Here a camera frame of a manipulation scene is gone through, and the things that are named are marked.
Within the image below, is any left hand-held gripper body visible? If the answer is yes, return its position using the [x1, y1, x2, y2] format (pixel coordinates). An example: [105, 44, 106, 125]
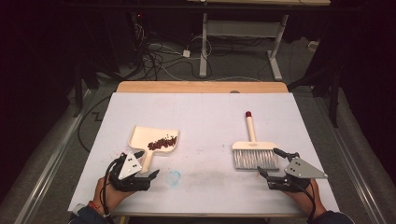
[109, 151, 152, 192]

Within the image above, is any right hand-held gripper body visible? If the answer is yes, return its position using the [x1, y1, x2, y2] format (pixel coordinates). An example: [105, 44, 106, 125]
[267, 152, 329, 192]

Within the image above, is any cream plastic dustpan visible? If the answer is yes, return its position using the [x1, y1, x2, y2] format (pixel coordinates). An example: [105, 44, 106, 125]
[128, 125, 180, 175]

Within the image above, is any pile of dark red crumbs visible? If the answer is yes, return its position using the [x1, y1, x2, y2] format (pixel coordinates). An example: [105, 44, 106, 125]
[147, 134, 178, 151]

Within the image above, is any cream brush with red cap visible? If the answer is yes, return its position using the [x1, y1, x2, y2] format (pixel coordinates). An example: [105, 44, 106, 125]
[232, 110, 280, 171]

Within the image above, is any person's right hand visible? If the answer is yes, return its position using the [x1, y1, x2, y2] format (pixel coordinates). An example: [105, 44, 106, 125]
[284, 179, 326, 218]

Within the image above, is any person's left hand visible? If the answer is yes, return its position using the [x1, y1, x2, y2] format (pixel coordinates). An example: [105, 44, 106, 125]
[92, 177, 134, 214]

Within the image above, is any red wristband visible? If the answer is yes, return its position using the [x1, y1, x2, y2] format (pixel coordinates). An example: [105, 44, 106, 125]
[88, 201, 103, 213]

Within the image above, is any white table cover sheet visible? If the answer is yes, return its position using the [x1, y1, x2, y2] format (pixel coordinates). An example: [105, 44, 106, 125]
[67, 91, 340, 217]

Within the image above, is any black metal stand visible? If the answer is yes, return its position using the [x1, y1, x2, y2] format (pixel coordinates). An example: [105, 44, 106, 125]
[72, 62, 101, 119]
[288, 31, 344, 129]

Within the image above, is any wooden table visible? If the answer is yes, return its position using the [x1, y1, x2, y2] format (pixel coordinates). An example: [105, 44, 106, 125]
[116, 81, 290, 94]

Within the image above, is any right hand-held gripper cable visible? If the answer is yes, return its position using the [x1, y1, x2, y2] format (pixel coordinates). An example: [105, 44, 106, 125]
[289, 178, 318, 223]

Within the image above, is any hand-held gripper cable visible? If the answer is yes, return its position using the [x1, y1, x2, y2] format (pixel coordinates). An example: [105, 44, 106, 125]
[102, 153, 127, 224]
[289, 178, 318, 223]

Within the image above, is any left hand-held gripper cable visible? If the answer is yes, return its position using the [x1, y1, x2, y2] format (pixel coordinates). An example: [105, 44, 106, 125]
[102, 153, 127, 224]

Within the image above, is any metal floor rail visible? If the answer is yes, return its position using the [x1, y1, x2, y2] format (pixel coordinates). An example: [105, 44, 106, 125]
[317, 98, 388, 224]
[13, 89, 95, 224]

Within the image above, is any black floor cable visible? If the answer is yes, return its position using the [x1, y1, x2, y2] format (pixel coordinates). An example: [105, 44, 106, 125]
[77, 94, 112, 154]

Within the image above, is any tangle of floor cables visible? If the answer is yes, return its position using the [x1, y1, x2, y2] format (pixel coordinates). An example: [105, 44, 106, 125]
[130, 12, 217, 82]

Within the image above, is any white desk frame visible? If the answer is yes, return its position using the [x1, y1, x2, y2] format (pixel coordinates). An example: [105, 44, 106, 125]
[186, 0, 332, 82]

